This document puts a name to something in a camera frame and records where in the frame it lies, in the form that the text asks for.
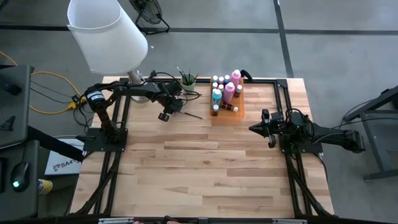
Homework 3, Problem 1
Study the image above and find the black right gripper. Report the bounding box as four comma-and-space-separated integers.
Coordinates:
248, 108, 295, 149

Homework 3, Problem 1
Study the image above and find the teal large paint bottle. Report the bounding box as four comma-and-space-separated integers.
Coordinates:
211, 88, 223, 109

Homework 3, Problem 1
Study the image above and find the pink large paint bottle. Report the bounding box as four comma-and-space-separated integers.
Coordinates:
221, 82, 236, 105
231, 68, 243, 89

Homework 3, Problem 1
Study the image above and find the green plastic cup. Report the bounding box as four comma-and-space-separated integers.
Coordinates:
181, 73, 197, 93

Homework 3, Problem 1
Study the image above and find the orange translucent plastic bin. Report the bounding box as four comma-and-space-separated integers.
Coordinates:
210, 77, 246, 121

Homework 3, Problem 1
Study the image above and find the white shade silver table lamp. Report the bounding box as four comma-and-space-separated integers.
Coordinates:
67, 0, 150, 104

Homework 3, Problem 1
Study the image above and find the black floor fan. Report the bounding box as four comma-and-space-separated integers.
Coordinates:
128, 0, 171, 34

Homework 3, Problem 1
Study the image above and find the yellow power plug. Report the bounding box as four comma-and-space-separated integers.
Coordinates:
67, 95, 87, 110

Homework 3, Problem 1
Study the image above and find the black metal table stand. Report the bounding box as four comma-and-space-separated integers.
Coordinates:
341, 84, 398, 182

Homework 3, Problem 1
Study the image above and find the white cardboard box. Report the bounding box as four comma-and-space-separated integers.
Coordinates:
44, 138, 85, 176

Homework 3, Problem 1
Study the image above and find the yellow can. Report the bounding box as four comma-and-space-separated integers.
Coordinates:
37, 179, 54, 196

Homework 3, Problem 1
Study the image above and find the dark grey side desk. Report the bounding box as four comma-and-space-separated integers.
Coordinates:
0, 63, 40, 218

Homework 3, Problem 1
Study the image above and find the black computer mouse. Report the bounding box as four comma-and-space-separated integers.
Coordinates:
10, 161, 31, 193

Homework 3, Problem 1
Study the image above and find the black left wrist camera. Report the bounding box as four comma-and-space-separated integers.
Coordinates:
167, 82, 183, 97

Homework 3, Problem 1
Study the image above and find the black cable bundle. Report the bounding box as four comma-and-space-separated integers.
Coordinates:
284, 152, 332, 216
74, 151, 121, 215

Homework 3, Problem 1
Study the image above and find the silver metal bracket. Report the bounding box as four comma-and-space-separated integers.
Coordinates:
272, 218, 308, 224
98, 217, 135, 224

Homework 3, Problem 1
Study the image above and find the yellow extension cable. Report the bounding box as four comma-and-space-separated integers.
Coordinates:
0, 50, 86, 115

